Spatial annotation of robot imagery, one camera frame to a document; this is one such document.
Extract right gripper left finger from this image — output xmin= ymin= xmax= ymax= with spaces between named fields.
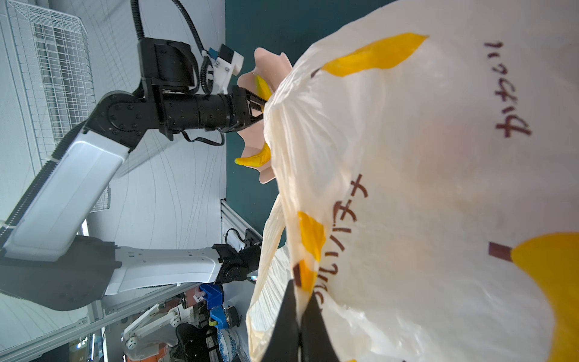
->
xmin=262 ymin=280 xmax=299 ymax=362

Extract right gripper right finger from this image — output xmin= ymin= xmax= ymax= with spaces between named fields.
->
xmin=300 ymin=296 xmax=339 ymax=362

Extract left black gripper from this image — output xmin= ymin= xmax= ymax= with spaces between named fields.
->
xmin=137 ymin=38 xmax=265 ymax=140

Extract yellow banana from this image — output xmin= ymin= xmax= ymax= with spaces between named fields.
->
xmin=235 ymin=75 xmax=272 ymax=168

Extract cream plastic banana bag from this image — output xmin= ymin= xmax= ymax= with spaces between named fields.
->
xmin=247 ymin=1 xmax=578 ymax=361

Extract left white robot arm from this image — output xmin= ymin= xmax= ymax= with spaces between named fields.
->
xmin=1 ymin=38 xmax=265 ymax=311

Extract blue storage bins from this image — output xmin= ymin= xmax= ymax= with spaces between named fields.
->
xmin=200 ymin=284 xmax=229 ymax=330

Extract pink wavy plate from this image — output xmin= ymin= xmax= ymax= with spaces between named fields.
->
xmin=238 ymin=48 xmax=293 ymax=184

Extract green table mat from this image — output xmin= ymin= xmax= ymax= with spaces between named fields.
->
xmin=225 ymin=0 xmax=399 ymax=247

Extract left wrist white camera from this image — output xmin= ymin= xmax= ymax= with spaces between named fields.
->
xmin=209 ymin=45 xmax=244 ymax=94

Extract white wire basket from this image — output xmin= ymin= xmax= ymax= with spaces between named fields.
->
xmin=1 ymin=1 xmax=96 ymax=217

